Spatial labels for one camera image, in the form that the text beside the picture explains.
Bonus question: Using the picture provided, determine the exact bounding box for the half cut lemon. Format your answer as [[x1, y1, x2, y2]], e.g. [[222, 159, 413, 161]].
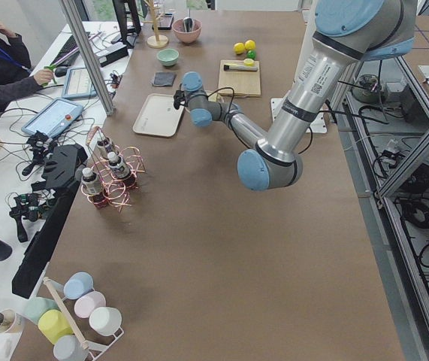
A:
[[243, 58, 255, 67]]

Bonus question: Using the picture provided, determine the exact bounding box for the tea bottle lower left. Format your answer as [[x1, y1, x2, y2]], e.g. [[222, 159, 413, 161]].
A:
[[107, 151, 131, 183]]

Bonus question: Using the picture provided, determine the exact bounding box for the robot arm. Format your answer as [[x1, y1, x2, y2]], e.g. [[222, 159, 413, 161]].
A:
[[174, 1, 417, 191]]

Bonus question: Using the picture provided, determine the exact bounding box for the yellow lemon lower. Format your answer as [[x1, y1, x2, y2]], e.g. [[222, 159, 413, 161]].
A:
[[244, 39, 256, 51]]

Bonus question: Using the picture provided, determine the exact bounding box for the aluminium frame profile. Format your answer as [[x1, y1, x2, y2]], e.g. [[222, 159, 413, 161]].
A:
[[59, 0, 115, 116]]

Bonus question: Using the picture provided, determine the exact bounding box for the wooden cup stand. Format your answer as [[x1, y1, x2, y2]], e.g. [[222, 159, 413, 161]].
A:
[[143, 0, 169, 49]]

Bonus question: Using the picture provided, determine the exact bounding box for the tea bottle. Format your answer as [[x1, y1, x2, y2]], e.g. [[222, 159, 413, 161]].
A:
[[96, 138, 117, 159], [107, 151, 131, 183], [81, 167, 107, 208]]

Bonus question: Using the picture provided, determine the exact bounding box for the blue teach pendant near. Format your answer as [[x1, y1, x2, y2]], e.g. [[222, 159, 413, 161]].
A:
[[21, 98, 84, 138]]

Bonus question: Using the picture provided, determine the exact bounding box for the green lime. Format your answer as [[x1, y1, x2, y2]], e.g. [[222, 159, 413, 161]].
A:
[[246, 50, 257, 59]]

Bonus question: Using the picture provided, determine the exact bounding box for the white round plate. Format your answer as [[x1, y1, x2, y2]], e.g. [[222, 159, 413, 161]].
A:
[[206, 91, 225, 103]]

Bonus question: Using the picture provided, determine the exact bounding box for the yellow lemon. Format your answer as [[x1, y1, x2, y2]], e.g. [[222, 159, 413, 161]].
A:
[[233, 42, 246, 55], [244, 39, 256, 51]]

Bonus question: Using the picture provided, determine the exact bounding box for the blue teach pendant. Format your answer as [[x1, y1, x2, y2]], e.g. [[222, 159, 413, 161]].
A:
[[21, 98, 84, 138], [62, 67, 96, 100]]

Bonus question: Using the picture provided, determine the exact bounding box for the steel ice scoop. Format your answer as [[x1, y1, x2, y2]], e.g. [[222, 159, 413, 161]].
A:
[[183, 17, 194, 33]]

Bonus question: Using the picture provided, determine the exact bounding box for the blue teach pendant far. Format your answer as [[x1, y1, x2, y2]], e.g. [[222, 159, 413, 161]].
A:
[[62, 67, 96, 100]]

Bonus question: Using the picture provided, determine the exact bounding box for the mint green bowl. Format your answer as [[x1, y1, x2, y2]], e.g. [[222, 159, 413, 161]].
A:
[[156, 48, 180, 67]]

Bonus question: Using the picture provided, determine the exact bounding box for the tea bottle lower right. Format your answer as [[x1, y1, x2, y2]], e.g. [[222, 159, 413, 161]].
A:
[[81, 167, 107, 208]]

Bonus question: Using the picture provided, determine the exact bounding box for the yellow lemon upper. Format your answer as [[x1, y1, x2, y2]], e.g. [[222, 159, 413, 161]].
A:
[[233, 42, 246, 55]]

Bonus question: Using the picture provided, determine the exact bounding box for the grey folded cloth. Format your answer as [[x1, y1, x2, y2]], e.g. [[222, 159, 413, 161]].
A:
[[151, 71, 177, 87]]

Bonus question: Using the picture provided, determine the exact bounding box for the copper wire bottle rack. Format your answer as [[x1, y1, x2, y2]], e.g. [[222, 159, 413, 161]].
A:
[[80, 126, 146, 212]]

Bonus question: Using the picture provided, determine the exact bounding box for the steel muddler black tip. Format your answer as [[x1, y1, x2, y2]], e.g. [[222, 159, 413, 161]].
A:
[[222, 64, 258, 72]]

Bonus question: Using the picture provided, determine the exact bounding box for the tea bottle upper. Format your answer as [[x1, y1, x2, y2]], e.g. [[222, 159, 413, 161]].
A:
[[96, 138, 117, 159]]

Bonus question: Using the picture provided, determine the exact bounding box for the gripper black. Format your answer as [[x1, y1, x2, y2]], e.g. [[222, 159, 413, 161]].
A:
[[174, 84, 188, 110]]

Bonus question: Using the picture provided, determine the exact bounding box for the pink bowl with ice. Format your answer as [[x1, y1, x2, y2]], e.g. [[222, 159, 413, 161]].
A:
[[171, 17, 203, 45]]

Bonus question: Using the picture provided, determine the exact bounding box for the cream rabbit tray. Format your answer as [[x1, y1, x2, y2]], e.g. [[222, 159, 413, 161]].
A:
[[132, 93, 184, 138]]

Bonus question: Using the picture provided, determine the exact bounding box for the wooden cutting board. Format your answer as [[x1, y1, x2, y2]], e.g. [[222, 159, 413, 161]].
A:
[[218, 59, 261, 97]]

